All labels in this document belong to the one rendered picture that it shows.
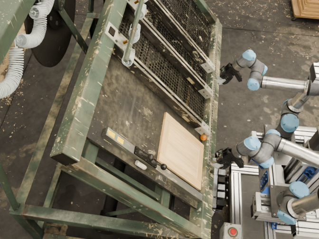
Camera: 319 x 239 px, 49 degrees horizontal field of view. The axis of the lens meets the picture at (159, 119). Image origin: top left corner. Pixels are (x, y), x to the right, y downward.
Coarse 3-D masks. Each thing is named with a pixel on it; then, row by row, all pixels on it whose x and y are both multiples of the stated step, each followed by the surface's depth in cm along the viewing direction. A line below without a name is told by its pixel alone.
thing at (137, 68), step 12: (108, 24) 198; (132, 24) 194; (108, 36) 196; (120, 36) 204; (120, 48) 206; (120, 60) 214; (132, 72) 221; (144, 72) 220; (156, 84) 228; (168, 96) 237; (180, 108) 246; (192, 120) 256; (204, 132) 267
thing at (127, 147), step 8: (104, 136) 185; (120, 136) 192; (120, 144) 190; (128, 144) 195; (128, 152) 196; (152, 168) 209; (160, 168) 213; (168, 176) 217; (176, 176) 224; (176, 184) 223; (184, 184) 229; (184, 192) 232; (192, 192) 234; (200, 200) 239
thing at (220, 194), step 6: (216, 156) 276; (216, 168) 273; (216, 174) 271; (222, 174) 268; (216, 180) 268; (222, 180) 265; (216, 186) 265; (222, 186) 262; (216, 192) 262; (222, 192) 260; (216, 198) 260; (222, 198) 259; (216, 204) 256; (222, 204) 255
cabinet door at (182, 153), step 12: (168, 120) 237; (168, 132) 233; (180, 132) 246; (168, 144) 230; (180, 144) 242; (192, 144) 255; (168, 156) 227; (180, 156) 238; (192, 156) 250; (168, 168) 225; (180, 168) 234; (192, 168) 246; (192, 180) 241
